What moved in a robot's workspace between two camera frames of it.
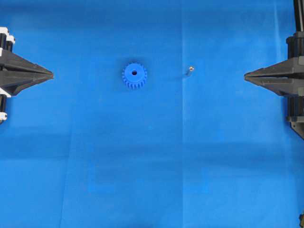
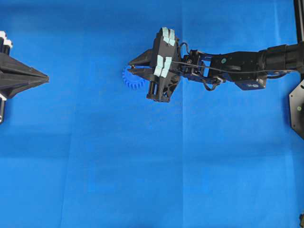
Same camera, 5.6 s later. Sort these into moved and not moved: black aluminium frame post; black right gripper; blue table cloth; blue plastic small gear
Moved: black right gripper
Not moved: blue table cloth; blue plastic small gear; black aluminium frame post
